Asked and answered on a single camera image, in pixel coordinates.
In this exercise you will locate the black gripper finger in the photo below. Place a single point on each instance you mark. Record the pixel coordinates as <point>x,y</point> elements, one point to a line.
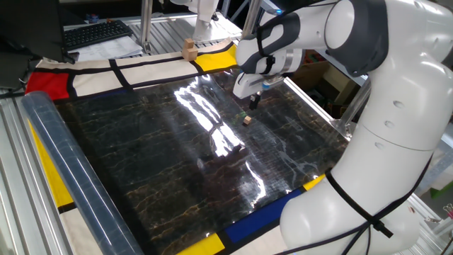
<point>257,101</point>
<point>252,102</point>

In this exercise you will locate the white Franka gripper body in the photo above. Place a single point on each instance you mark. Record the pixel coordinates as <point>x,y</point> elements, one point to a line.
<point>247,85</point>

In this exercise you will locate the small wooden cube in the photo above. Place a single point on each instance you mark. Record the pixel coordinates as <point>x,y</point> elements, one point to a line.
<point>247,120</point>

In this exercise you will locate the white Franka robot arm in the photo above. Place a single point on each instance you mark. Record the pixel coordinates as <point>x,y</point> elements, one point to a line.
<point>389,106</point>

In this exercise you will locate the small white robot arm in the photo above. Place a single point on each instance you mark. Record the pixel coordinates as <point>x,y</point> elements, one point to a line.
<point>205,21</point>

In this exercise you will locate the large light wooden block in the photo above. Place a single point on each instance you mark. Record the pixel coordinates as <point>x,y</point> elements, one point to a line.
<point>190,55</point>

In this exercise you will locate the medium light wooden block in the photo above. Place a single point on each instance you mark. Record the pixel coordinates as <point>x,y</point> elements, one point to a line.
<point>189,43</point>

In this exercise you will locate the black marble pattern mat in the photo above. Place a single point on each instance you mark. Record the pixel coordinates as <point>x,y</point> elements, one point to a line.
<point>159,159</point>

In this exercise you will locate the white paper sheets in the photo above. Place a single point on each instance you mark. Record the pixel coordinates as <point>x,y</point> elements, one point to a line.
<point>113,49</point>

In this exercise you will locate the Mondrian pattern cloth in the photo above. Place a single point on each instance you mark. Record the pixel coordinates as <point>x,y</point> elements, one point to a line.
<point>95,83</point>

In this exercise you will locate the black computer keyboard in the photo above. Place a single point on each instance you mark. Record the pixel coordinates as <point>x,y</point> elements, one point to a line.
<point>95,33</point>

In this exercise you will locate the small red blue toy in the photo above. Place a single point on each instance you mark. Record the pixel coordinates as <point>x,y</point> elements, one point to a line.
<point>92,18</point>

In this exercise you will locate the rolled clear plastic film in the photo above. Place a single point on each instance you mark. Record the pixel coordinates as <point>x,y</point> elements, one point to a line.
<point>78,170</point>

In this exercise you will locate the green plastic piece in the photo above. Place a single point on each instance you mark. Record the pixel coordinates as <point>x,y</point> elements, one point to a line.
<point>440,193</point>

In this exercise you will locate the pink binder clip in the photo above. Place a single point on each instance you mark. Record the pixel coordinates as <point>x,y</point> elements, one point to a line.
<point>448,209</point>

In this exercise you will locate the black monitor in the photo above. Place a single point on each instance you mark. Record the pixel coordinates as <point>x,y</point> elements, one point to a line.
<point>28,28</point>

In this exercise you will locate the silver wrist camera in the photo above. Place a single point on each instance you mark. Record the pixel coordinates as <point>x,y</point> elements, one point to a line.
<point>272,83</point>

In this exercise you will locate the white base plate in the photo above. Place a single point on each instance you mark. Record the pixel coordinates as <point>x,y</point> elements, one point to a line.
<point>226,33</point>

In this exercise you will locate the aluminium frame post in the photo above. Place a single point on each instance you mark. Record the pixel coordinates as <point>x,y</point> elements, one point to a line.
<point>253,17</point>
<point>146,25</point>

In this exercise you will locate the clear acrylic bracket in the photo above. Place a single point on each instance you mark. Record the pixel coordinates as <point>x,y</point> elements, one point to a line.
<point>348,117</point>

